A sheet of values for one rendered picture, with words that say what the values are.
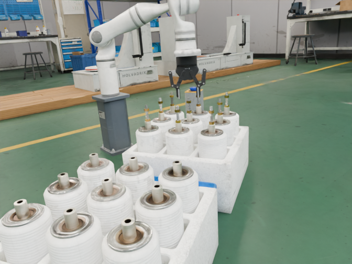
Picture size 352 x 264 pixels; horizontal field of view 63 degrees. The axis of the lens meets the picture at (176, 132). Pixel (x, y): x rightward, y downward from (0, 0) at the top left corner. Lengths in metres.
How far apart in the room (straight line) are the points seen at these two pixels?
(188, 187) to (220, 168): 0.27
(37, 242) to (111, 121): 0.94
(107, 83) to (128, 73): 1.78
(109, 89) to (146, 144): 0.54
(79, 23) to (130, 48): 4.13
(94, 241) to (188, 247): 0.18
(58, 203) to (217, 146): 0.50
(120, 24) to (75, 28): 6.05
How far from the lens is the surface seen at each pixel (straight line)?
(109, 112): 1.48
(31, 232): 0.62
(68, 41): 6.52
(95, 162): 0.79
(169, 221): 0.58
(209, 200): 0.72
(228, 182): 0.93
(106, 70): 1.47
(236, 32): 4.69
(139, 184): 0.71
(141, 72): 3.34
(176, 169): 0.68
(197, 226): 0.64
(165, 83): 3.45
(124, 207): 0.63
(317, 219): 1.02
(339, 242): 0.95
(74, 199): 0.69
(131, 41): 3.47
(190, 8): 1.04
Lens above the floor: 0.56
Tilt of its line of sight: 18 degrees down
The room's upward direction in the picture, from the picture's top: 4 degrees counter-clockwise
